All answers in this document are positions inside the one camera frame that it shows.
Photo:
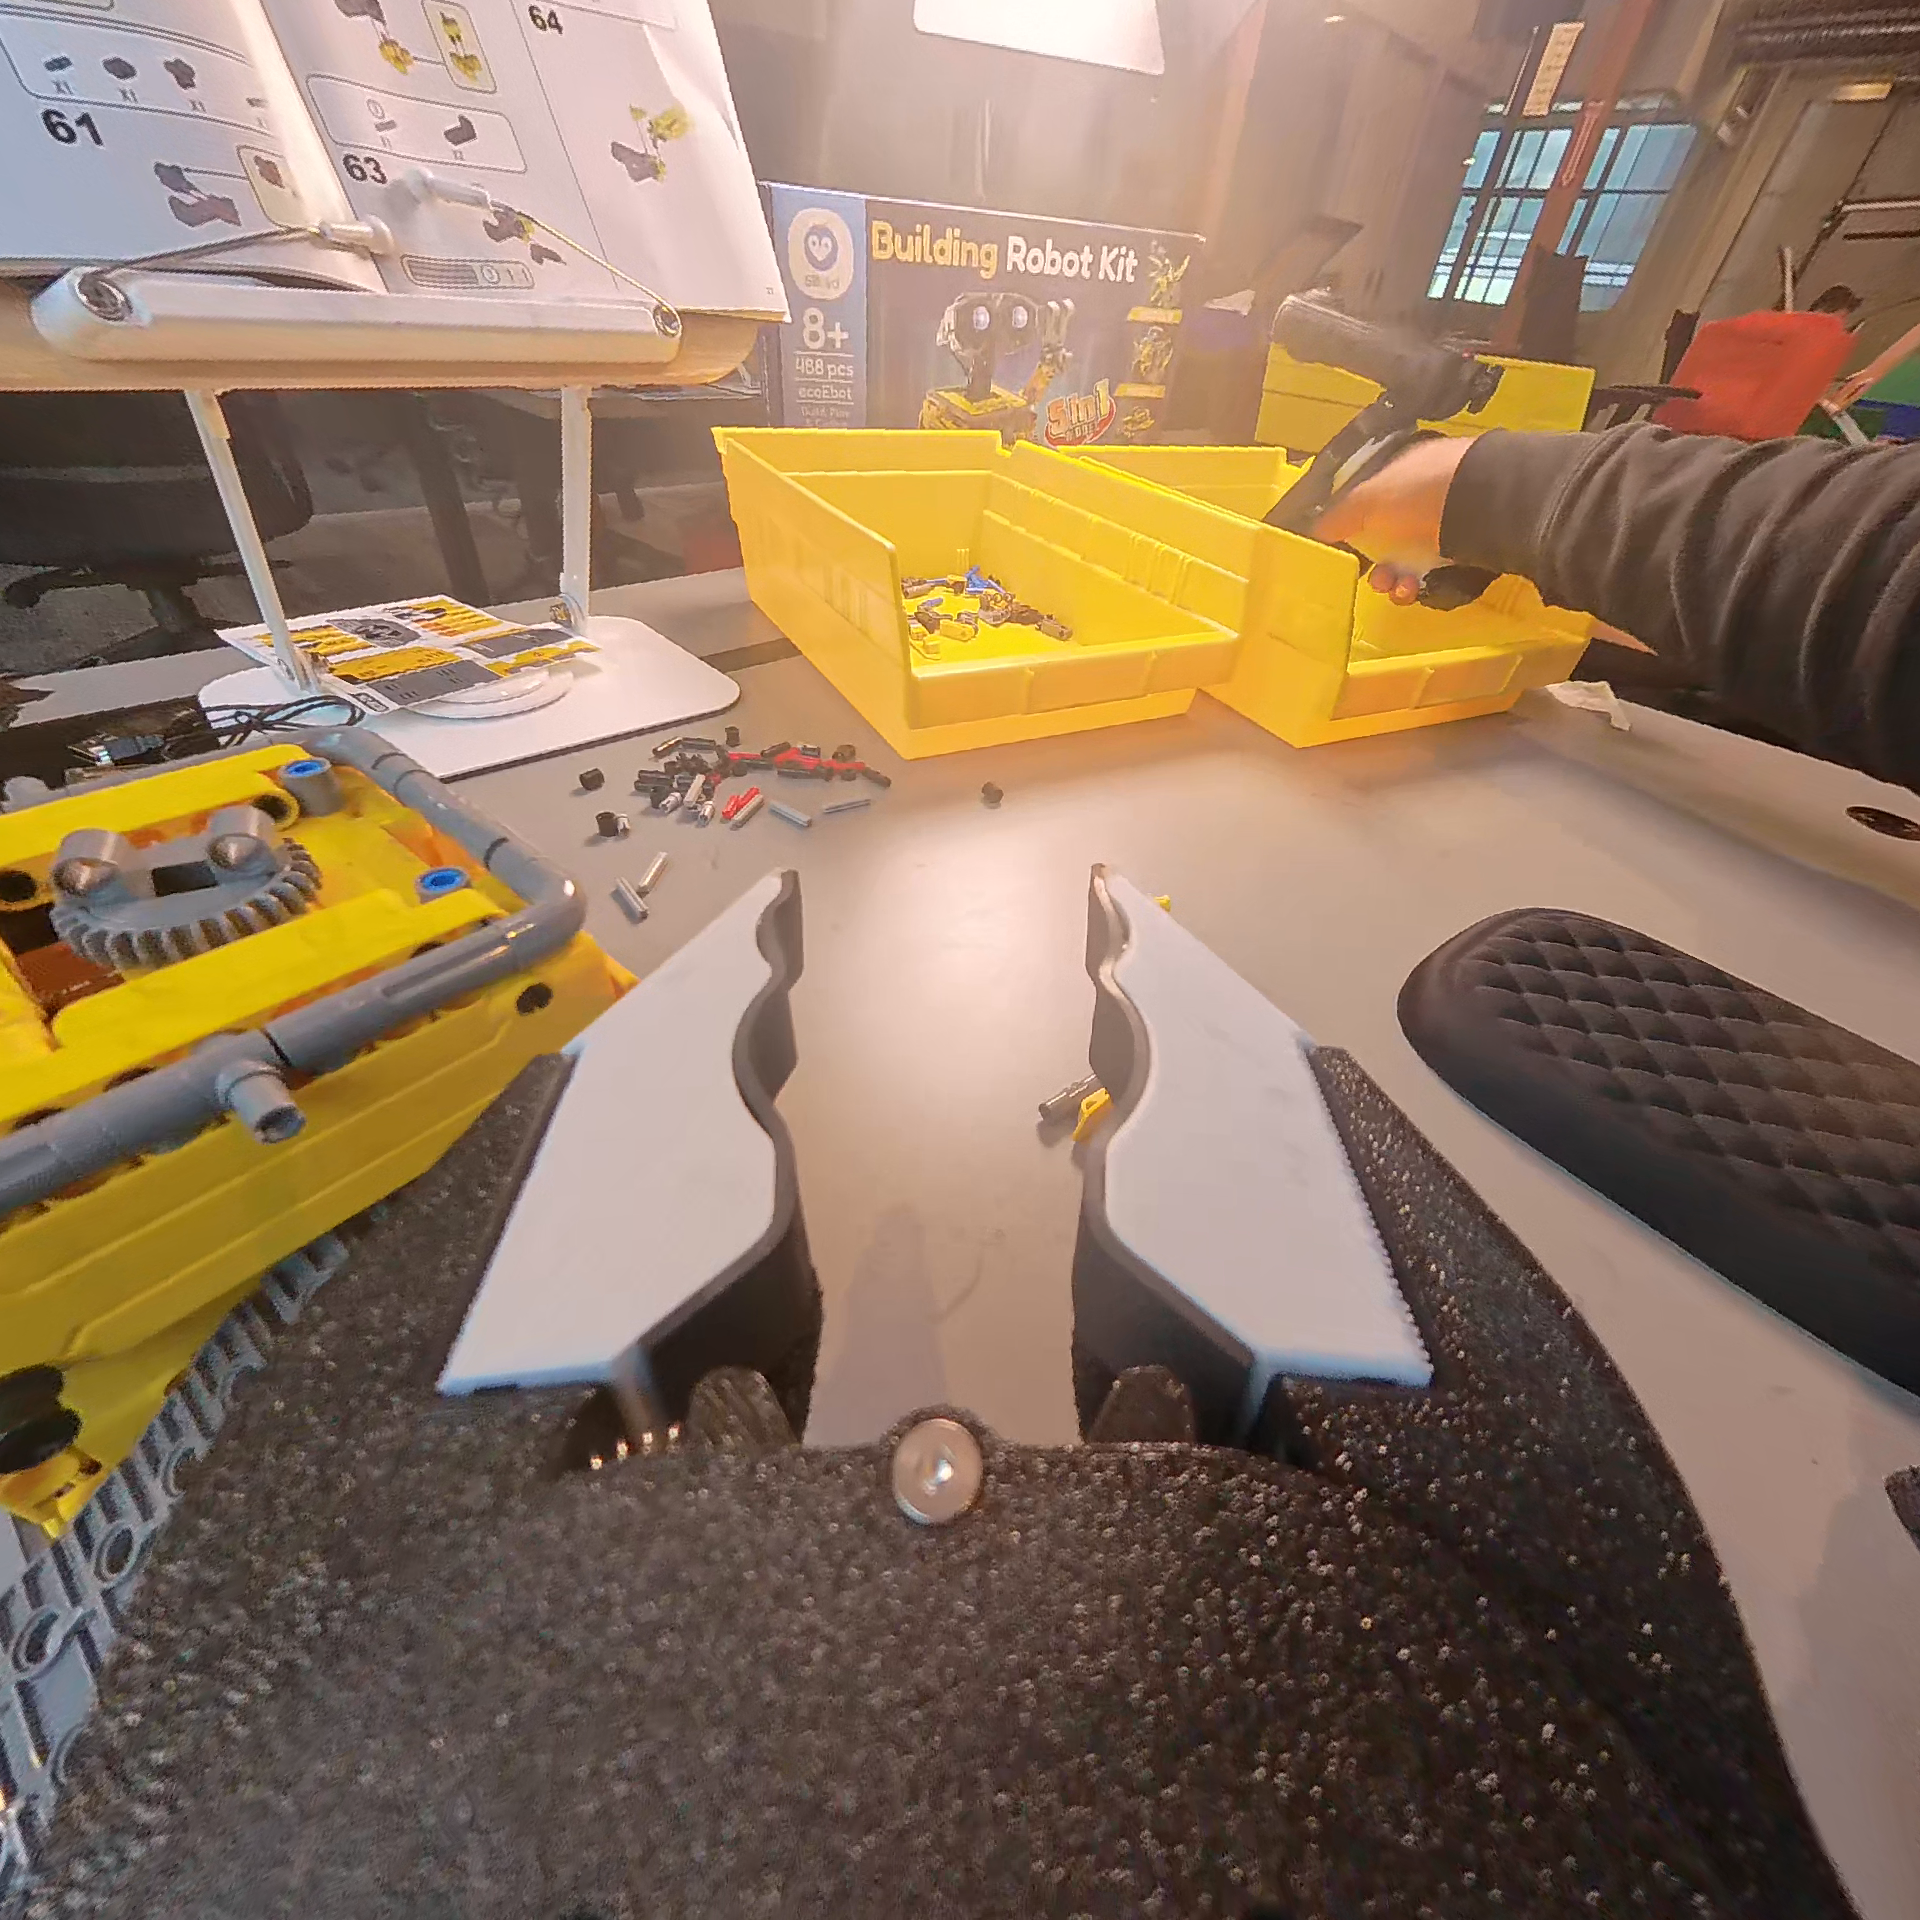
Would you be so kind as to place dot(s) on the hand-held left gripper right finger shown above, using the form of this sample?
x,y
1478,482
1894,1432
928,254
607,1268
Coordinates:
x,y
1245,1202

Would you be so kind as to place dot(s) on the yellow grey bricks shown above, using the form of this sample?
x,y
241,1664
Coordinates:
x,y
976,612

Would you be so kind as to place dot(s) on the stack of yellow bins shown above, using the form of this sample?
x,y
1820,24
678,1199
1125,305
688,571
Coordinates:
x,y
1530,390

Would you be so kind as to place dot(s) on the sticker sheet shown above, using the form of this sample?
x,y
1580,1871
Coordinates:
x,y
420,646

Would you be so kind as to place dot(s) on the person's right hand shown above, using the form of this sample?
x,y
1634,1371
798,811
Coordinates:
x,y
1394,503

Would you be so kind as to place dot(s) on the instruction booklet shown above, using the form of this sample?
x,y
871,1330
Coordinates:
x,y
178,120

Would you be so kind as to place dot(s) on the yellow brick piece grey axle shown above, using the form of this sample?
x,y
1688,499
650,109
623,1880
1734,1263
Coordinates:
x,y
1074,1108

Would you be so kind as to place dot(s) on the dark printed box stack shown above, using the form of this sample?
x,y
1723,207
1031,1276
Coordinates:
x,y
991,256

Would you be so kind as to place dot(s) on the wooden booklet stand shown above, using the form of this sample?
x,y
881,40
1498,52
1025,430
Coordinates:
x,y
390,325

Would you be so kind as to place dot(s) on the person's right forearm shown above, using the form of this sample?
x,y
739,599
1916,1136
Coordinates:
x,y
1710,571

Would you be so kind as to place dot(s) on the grey desk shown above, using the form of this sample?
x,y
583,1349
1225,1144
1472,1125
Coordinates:
x,y
1349,842

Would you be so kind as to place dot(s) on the yellow tracked brick vehicle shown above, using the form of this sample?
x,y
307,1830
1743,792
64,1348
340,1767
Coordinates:
x,y
178,1202

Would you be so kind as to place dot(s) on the yellow plastic bin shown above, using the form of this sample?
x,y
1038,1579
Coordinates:
x,y
1082,676
1349,676

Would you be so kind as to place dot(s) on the white round stand base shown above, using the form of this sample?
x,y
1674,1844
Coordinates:
x,y
646,704

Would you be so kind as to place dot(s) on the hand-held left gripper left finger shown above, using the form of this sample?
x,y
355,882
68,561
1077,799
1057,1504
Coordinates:
x,y
646,1202

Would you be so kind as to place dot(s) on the pile of small brick parts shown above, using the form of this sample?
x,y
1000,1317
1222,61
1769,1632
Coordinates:
x,y
785,759

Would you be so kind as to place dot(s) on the red object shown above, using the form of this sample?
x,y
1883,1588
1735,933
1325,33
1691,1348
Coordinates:
x,y
1755,378

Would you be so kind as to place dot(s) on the white paper scrap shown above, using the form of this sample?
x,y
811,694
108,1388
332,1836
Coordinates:
x,y
1584,704

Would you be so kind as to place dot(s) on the bright white light panel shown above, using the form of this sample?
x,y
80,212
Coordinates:
x,y
1034,29

